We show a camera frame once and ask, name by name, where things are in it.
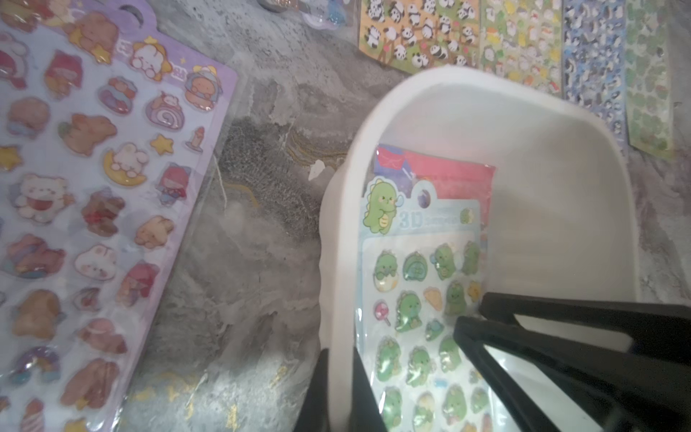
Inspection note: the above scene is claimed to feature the purple animal sticker sheet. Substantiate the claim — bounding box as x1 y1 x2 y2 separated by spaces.
1 1 238 431

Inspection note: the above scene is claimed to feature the green frog sticker sheet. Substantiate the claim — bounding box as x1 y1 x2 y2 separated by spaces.
624 0 675 159

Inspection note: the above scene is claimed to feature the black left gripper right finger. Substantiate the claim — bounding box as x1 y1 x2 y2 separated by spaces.
349 348 387 432

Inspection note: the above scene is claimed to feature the panda sticker sheet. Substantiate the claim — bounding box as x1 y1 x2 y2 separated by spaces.
358 0 480 74

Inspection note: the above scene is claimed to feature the green dinosaur sticker sheet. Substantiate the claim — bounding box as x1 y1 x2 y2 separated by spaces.
356 176 496 431

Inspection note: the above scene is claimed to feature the puffy gem sticker sheet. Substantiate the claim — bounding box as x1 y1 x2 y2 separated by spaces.
256 0 357 31

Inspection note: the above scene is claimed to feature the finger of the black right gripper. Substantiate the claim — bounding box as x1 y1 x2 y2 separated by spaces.
453 317 690 431
479 293 690 366

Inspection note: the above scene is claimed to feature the white plastic storage box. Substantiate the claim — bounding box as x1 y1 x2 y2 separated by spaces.
320 66 642 431

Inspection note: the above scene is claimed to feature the pink sticker sheet underneath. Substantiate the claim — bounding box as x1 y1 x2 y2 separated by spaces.
372 145 496 226

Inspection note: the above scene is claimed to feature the blue penguin sticker sheet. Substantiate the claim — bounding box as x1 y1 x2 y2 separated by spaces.
563 0 627 149

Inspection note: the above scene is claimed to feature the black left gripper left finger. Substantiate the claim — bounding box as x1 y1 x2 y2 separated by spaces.
293 348 329 432

